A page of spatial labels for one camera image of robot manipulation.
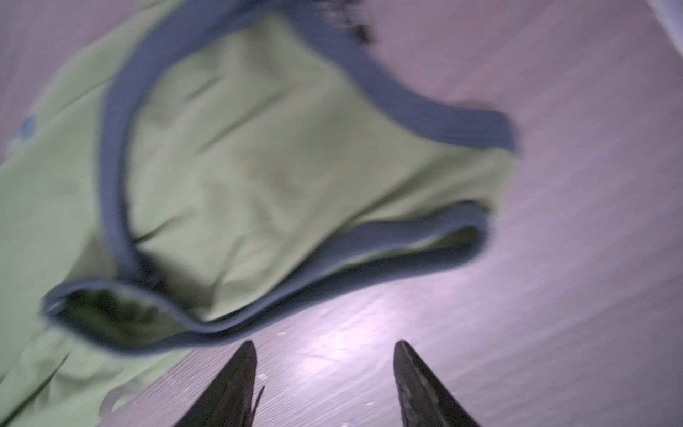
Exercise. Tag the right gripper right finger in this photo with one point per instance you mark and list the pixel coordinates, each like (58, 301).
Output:
(423, 399)

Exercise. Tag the green tank top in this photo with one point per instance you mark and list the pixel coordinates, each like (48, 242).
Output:
(209, 168)

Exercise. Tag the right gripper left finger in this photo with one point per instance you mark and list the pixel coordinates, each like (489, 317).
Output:
(228, 400)

